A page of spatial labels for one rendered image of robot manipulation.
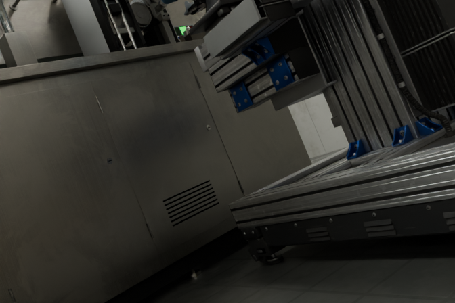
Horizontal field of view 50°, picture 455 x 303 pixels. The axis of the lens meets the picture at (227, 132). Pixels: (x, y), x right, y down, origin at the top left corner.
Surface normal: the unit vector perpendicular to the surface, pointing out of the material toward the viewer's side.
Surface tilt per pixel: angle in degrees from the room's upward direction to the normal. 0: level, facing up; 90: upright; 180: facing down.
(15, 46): 90
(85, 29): 90
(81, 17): 90
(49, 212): 90
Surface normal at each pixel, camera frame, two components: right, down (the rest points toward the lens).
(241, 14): -0.79, 0.30
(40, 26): 0.64, -0.30
